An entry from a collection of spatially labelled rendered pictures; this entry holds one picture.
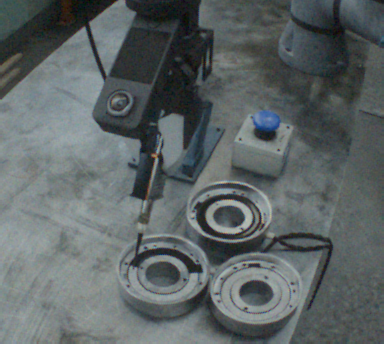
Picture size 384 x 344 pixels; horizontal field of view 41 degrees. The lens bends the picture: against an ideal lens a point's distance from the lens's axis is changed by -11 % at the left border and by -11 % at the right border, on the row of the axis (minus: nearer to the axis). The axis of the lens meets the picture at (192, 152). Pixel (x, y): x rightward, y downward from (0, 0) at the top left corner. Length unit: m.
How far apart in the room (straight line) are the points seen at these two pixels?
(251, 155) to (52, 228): 0.29
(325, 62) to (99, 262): 0.58
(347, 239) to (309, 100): 0.95
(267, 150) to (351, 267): 1.05
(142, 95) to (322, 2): 0.58
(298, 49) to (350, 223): 0.98
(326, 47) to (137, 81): 0.61
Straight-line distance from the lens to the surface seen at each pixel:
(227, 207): 0.71
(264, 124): 0.76
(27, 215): 0.74
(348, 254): 1.80
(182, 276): 0.62
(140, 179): 0.58
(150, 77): 0.46
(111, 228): 0.71
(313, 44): 1.02
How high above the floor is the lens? 1.33
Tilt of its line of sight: 40 degrees down
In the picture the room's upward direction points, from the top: 3 degrees clockwise
